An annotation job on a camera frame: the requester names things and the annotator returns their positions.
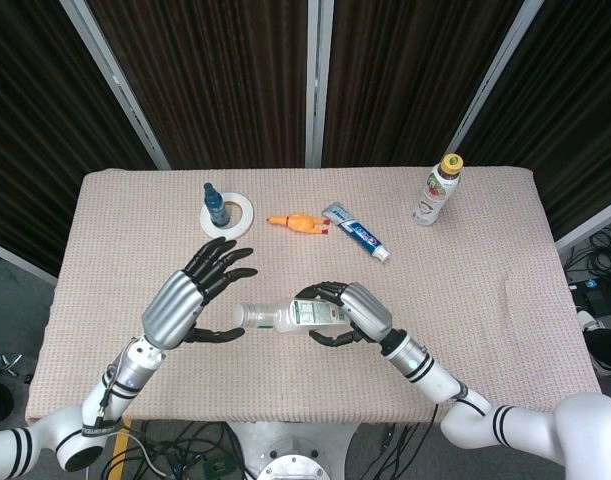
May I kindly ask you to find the yellow-capped drink bottle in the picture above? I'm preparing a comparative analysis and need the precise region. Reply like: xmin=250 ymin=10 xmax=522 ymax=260
xmin=411 ymin=152 xmax=465 ymax=227

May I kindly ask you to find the green circuit board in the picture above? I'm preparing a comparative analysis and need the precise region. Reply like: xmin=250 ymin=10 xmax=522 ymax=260
xmin=200 ymin=458 xmax=232 ymax=480

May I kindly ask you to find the clear plastic bottle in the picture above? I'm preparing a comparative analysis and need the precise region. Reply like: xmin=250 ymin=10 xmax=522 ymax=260
xmin=254 ymin=297 xmax=349 ymax=335

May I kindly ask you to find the orange rubber chicken toy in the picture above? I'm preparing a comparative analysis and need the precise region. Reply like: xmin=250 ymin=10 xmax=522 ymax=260
xmin=266 ymin=212 xmax=332 ymax=236

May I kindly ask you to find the blue spray bottle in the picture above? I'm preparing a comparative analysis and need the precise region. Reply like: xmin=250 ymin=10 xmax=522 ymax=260
xmin=202 ymin=182 xmax=231 ymax=227

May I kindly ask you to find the blue white toothpaste tube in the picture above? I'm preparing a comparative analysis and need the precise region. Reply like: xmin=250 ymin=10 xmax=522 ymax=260
xmin=321 ymin=201 xmax=391 ymax=262

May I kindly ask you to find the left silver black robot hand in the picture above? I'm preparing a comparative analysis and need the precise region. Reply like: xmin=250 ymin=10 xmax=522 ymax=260
xmin=141 ymin=237 xmax=259 ymax=351

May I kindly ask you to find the black cable tangle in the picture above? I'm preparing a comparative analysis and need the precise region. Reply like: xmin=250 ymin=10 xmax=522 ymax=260
xmin=564 ymin=219 xmax=611 ymax=281

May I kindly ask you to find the dark brown partition panel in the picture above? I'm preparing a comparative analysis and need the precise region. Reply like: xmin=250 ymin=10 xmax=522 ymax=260
xmin=322 ymin=0 xmax=526 ymax=169
xmin=0 ymin=0 xmax=159 ymax=276
xmin=459 ymin=0 xmax=611 ymax=241
xmin=87 ymin=0 xmax=319 ymax=169

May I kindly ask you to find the black floor cable bundle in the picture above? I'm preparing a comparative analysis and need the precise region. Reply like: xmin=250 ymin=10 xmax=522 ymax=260
xmin=129 ymin=419 xmax=439 ymax=480

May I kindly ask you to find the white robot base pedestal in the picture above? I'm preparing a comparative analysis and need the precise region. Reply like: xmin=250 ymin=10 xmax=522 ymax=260
xmin=227 ymin=422 xmax=361 ymax=480

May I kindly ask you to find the black white shoe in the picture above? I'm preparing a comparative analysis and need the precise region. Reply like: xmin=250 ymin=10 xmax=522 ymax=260
xmin=577 ymin=309 xmax=611 ymax=376

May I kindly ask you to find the beige woven tablecloth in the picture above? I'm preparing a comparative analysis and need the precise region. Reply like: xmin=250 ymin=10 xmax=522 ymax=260
xmin=24 ymin=167 xmax=602 ymax=426

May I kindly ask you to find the white partition frame rail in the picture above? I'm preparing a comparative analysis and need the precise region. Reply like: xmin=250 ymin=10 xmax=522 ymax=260
xmin=554 ymin=194 xmax=611 ymax=251
xmin=0 ymin=237 xmax=59 ymax=286

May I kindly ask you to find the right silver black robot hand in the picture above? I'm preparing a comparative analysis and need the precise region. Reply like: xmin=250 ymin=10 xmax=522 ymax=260
xmin=292 ymin=281 xmax=394 ymax=349

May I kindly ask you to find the white floor cable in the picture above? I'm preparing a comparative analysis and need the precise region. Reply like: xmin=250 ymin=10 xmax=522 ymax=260
xmin=112 ymin=439 xmax=174 ymax=479

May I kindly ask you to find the black power strip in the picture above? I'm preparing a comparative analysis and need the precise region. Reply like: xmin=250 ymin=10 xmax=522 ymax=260
xmin=567 ymin=277 xmax=611 ymax=316

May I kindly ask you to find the white partition frame post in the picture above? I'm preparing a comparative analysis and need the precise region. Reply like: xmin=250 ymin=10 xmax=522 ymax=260
xmin=447 ymin=0 xmax=544 ymax=169
xmin=304 ymin=0 xmax=335 ymax=169
xmin=59 ymin=0 xmax=172 ymax=171

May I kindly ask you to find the white tape roll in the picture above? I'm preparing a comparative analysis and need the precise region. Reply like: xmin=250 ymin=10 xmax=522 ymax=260
xmin=199 ymin=191 xmax=255 ymax=240

